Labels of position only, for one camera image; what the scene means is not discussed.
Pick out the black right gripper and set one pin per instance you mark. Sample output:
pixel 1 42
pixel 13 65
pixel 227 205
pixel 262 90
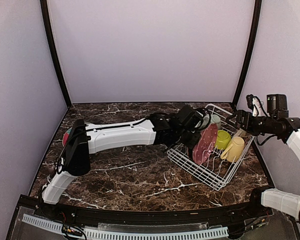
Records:
pixel 241 114

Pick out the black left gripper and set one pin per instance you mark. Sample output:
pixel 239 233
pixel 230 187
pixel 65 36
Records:
pixel 192 144

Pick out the patterned beige tall mug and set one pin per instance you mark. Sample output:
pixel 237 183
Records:
pixel 241 133

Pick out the pink polka dot plate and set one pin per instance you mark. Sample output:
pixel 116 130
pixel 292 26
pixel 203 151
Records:
pixel 206 144

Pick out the red teal floral plate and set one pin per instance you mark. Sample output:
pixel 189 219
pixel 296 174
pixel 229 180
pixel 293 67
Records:
pixel 65 136

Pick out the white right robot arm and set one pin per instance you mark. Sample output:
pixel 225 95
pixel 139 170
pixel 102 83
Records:
pixel 281 197

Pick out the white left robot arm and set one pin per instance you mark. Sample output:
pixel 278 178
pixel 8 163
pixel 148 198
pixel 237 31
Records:
pixel 87 139

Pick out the lime green bowl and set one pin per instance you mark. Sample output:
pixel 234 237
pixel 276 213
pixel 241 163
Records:
pixel 223 139

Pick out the light teal bowl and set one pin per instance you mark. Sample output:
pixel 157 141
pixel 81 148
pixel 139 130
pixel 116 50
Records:
pixel 215 119

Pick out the yellow mug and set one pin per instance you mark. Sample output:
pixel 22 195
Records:
pixel 234 150

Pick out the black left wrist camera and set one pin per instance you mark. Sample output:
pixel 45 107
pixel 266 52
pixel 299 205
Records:
pixel 189 118

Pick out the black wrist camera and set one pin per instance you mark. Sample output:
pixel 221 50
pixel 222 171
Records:
pixel 277 105
pixel 189 118

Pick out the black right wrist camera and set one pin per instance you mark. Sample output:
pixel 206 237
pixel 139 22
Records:
pixel 277 105

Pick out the white wire dish rack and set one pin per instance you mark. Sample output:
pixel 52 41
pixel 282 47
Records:
pixel 214 172

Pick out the black right corner post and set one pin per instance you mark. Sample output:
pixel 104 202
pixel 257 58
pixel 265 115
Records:
pixel 248 53

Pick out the black corner post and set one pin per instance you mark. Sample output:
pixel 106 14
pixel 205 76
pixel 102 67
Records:
pixel 248 53
pixel 53 52

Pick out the white slotted cable duct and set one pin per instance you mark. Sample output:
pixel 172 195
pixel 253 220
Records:
pixel 106 231

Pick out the black front table rail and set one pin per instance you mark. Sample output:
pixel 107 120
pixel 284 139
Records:
pixel 84 216

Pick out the black left corner post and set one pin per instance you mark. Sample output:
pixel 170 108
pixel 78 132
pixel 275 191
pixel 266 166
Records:
pixel 53 52

